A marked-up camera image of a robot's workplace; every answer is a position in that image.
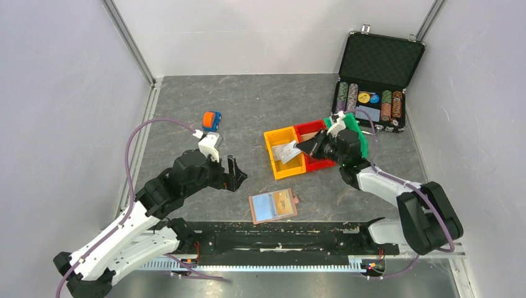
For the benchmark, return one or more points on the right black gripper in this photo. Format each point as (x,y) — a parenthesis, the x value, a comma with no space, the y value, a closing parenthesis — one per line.
(313,145)

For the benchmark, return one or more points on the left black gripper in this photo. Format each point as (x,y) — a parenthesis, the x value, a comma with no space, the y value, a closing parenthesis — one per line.
(225,180)

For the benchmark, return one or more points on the tan leather card holder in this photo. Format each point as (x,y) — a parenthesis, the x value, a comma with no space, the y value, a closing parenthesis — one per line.
(263,208)

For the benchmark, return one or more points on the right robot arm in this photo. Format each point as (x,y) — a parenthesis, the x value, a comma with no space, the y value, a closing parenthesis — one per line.
(427,220)

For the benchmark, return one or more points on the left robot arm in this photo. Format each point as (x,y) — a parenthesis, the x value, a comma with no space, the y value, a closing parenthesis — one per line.
(96,268)

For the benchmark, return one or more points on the card in red bin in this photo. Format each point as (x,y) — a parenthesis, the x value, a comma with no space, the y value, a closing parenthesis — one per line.
(308,136)

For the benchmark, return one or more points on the card in yellow bin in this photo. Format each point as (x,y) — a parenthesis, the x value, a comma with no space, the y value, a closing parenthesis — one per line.
(279,152)

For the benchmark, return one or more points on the light blue card deck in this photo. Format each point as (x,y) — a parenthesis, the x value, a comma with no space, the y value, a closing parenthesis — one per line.
(362,112)

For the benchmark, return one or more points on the red plastic bin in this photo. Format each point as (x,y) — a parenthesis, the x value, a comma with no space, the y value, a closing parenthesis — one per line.
(310,163)

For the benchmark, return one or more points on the yellow plastic bin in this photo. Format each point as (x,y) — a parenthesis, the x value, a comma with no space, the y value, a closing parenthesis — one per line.
(282,136)

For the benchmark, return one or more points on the green plastic bin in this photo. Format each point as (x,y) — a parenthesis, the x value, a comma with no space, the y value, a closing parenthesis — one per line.
(351,124)

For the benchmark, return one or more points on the blue orange toy car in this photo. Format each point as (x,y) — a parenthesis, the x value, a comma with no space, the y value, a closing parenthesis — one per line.
(211,120)

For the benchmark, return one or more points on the yellow dealer chip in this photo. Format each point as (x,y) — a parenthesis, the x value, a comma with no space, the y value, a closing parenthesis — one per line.
(364,97)

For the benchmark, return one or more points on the blue dealer chip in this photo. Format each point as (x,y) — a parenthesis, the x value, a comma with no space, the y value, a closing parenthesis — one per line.
(374,98)

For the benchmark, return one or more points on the black poker chip case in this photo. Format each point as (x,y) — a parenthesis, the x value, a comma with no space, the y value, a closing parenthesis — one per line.
(377,64)

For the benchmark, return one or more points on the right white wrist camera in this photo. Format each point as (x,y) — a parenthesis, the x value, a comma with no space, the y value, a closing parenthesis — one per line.
(337,124)

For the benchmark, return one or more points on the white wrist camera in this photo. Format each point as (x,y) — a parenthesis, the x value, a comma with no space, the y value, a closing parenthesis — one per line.
(209,143)
(337,124)

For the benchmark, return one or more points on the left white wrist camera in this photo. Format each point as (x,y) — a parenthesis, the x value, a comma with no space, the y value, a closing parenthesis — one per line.
(209,143)

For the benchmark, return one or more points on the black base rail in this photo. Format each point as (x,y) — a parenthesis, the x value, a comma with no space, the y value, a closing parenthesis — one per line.
(276,243)

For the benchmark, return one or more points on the white toothed cable duct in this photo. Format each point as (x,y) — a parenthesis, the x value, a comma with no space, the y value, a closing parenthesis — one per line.
(352,265)

